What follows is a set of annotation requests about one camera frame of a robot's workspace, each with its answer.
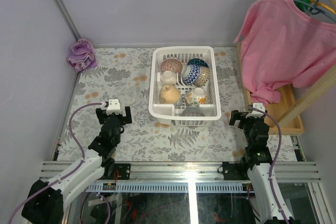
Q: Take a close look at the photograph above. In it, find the orange flower pattern bowl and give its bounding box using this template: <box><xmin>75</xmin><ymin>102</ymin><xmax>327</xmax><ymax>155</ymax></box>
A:
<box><xmin>185</xmin><ymin>87</ymin><xmax>208</xmax><ymax>106</ymax></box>

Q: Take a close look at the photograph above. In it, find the yellow rimmed bottom bowl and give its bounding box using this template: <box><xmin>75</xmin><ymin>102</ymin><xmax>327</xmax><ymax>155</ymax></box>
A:
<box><xmin>159</xmin><ymin>84</ymin><xmax>181</xmax><ymax>104</ymax></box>

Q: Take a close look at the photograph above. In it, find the brown checker pattern bowl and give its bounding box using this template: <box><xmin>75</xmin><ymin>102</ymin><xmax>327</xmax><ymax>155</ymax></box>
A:
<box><xmin>195</xmin><ymin>66</ymin><xmax>211</xmax><ymax>87</ymax></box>

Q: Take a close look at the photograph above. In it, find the white plastic dish rack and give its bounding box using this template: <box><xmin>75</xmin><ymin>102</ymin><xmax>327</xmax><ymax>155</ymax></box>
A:
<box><xmin>149</xmin><ymin>46</ymin><xmax>222</xmax><ymax>126</ymax></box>

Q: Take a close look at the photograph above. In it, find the blue triangle pattern bowl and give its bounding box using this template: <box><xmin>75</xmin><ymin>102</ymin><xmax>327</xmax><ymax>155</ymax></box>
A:
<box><xmin>187</xmin><ymin>58</ymin><xmax>208</xmax><ymax>68</ymax></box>

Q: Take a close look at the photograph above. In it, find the red eye pattern bowl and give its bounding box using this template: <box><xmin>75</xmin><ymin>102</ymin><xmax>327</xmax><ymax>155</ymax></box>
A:
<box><xmin>161</xmin><ymin>58</ymin><xmax>183</xmax><ymax>73</ymax></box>

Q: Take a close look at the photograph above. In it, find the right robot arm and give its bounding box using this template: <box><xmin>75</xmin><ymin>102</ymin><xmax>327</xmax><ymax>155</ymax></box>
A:
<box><xmin>229</xmin><ymin>103</ymin><xmax>301</xmax><ymax>223</ymax></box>

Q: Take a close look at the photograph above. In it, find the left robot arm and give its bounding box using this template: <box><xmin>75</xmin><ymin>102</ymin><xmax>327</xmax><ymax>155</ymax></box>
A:
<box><xmin>21</xmin><ymin>99</ymin><xmax>132</xmax><ymax>223</ymax></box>

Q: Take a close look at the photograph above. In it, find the purple folded cloth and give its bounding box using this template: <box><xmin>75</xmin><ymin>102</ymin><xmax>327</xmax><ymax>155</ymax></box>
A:
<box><xmin>67</xmin><ymin>38</ymin><xmax>98</xmax><ymax>72</ymax></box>

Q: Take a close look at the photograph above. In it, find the pink t-shirt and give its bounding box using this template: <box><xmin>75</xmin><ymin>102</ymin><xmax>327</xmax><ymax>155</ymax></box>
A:
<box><xmin>234</xmin><ymin>0</ymin><xmax>335</xmax><ymax>105</ymax></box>

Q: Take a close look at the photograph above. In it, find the green clothes hanger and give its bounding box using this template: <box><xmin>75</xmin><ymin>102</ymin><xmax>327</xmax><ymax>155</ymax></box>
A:
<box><xmin>293</xmin><ymin>0</ymin><xmax>335</xmax><ymax>15</ymax></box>

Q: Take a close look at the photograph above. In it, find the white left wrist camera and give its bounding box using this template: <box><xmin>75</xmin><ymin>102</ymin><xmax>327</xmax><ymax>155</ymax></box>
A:
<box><xmin>100</xmin><ymin>99</ymin><xmax>122</xmax><ymax>115</ymax></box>

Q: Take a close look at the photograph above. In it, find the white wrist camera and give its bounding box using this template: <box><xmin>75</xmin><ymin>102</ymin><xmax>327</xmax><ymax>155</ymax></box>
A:
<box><xmin>246</xmin><ymin>103</ymin><xmax>266</xmax><ymax>118</ymax></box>
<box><xmin>100</xmin><ymin>99</ymin><xmax>122</xmax><ymax>115</ymax></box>

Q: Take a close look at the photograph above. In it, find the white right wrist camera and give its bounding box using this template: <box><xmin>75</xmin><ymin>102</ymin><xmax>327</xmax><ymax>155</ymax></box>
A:
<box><xmin>246</xmin><ymin>103</ymin><xmax>266</xmax><ymax>118</ymax></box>

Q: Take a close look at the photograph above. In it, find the aluminium mounting rail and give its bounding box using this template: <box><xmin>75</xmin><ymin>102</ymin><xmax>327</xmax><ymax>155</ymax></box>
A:
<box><xmin>39</xmin><ymin>161</ymin><xmax>322</xmax><ymax>183</ymax></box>

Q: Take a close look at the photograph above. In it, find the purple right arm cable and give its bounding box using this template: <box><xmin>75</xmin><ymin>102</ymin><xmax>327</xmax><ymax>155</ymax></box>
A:
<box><xmin>246</xmin><ymin>104</ymin><xmax>289</xmax><ymax>224</ymax></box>

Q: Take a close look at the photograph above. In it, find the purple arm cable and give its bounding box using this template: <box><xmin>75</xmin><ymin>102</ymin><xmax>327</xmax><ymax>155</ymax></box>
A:
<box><xmin>7</xmin><ymin>102</ymin><xmax>107</xmax><ymax>224</ymax></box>
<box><xmin>246</xmin><ymin>104</ymin><xmax>289</xmax><ymax>224</ymax></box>

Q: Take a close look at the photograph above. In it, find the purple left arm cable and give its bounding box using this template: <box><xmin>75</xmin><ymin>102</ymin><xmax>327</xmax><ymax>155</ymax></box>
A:
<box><xmin>7</xmin><ymin>102</ymin><xmax>107</xmax><ymax>224</ymax></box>

